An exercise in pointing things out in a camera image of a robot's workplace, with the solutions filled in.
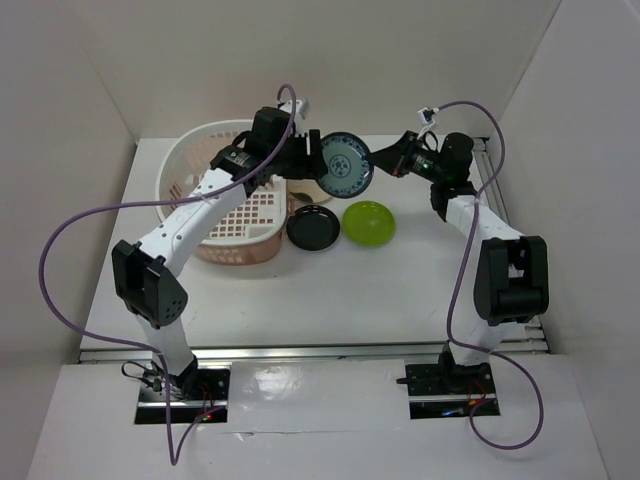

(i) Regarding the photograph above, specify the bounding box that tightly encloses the beige floral plate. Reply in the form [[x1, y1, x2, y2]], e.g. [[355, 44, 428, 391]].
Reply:
[[287, 180, 332, 204]]

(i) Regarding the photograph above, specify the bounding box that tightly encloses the blue patterned plate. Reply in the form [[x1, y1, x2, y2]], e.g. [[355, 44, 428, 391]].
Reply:
[[317, 132, 374, 199]]

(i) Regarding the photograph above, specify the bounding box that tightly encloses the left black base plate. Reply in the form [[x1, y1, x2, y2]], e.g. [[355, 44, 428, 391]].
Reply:
[[121, 361, 231, 425]]

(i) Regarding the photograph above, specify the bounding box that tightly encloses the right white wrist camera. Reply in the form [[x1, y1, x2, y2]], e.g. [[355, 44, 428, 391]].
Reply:
[[417, 107, 438, 127]]

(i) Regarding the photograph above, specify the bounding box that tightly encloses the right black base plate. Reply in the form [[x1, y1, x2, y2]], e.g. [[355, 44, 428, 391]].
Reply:
[[395, 363, 500, 420]]

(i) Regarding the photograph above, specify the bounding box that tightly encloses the pink white dish rack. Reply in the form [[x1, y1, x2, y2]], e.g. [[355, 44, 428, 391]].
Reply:
[[145, 120, 288, 266]]

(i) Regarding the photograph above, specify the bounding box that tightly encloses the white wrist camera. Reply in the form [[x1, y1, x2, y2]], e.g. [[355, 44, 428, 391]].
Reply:
[[417, 107, 438, 127], [278, 98, 310, 122]]

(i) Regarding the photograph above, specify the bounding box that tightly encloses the purple cable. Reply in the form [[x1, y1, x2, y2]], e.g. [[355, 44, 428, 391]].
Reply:
[[432, 99, 545, 450], [38, 83, 297, 466]]

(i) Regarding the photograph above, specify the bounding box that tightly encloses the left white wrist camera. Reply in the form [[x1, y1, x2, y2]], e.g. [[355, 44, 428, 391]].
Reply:
[[278, 98, 310, 122]]

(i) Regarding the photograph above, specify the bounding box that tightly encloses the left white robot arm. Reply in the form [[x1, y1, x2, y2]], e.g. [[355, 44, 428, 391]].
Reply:
[[112, 100, 326, 399]]

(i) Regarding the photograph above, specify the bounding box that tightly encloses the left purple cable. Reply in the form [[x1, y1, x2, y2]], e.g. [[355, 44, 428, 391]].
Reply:
[[38, 83, 297, 466]]

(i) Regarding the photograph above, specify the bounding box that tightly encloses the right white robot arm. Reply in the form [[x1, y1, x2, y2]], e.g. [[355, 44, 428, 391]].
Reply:
[[368, 131, 549, 394]]

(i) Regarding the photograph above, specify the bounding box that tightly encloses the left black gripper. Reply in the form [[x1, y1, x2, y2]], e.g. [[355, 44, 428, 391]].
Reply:
[[267, 128, 327, 179]]

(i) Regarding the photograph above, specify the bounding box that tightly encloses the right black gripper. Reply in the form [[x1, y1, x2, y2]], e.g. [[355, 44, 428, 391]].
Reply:
[[365, 131, 446, 184]]

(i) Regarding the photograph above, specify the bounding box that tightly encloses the aluminium rail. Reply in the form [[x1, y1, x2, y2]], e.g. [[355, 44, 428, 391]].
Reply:
[[77, 340, 551, 364]]

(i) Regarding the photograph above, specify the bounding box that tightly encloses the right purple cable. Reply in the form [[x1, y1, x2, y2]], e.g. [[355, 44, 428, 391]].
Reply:
[[432, 99, 545, 450]]

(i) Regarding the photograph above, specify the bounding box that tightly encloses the green plate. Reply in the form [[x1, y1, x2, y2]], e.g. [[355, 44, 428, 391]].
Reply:
[[342, 201, 396, 247]]

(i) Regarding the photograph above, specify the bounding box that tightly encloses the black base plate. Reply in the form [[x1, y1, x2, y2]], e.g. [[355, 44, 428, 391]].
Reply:
[[121, 361, 231, 425], [395, 363, 500, 420]]

